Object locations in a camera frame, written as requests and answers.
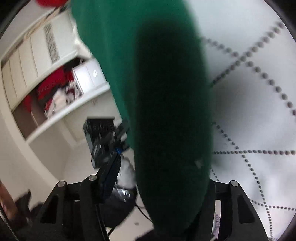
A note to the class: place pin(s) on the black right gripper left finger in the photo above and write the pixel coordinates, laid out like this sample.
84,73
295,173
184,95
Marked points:
72,211

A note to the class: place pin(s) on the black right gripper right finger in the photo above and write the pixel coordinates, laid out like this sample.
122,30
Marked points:
238,220

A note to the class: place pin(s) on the green and cream varsity jacket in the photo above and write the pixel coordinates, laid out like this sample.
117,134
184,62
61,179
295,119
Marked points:
151,55

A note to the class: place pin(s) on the red and white folded clothes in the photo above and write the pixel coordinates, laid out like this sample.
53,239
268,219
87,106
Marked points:
53,94

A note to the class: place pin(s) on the white box on shelf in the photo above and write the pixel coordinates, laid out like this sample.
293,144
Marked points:
88,76

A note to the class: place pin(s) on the white bedside cabinet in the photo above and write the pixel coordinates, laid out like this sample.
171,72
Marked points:
50,47

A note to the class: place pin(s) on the red puffy garment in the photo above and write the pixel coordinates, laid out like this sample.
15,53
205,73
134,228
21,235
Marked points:
51,3

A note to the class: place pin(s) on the white quilted floral bedspread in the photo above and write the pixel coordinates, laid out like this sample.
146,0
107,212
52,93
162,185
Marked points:
250,58

